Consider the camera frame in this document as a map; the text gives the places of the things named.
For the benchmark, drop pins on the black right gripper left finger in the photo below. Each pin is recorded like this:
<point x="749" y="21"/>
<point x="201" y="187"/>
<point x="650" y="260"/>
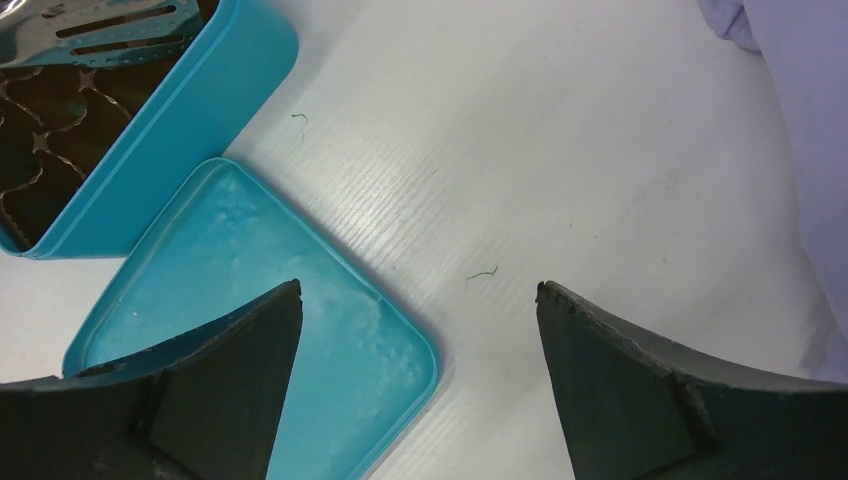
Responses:
<point x="205" y="404"/>

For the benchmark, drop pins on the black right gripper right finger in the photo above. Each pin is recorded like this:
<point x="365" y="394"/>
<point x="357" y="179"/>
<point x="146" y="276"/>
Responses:
<point x="636" y="405"/>

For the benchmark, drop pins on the teal chocolate box with dividers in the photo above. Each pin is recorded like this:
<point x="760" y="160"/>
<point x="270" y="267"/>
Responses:
<point x="240" y="57"/>

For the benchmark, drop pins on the steel tongs white handle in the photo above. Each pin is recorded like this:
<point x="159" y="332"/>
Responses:
<point x="95" y="34"/>

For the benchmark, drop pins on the teal box lid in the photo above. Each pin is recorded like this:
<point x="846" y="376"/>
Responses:
<point x="362" y="370"/>

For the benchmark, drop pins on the lavender crumpled cloth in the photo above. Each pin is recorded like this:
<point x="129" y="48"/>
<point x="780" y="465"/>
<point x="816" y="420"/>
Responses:
<point x="804" y="45"/>

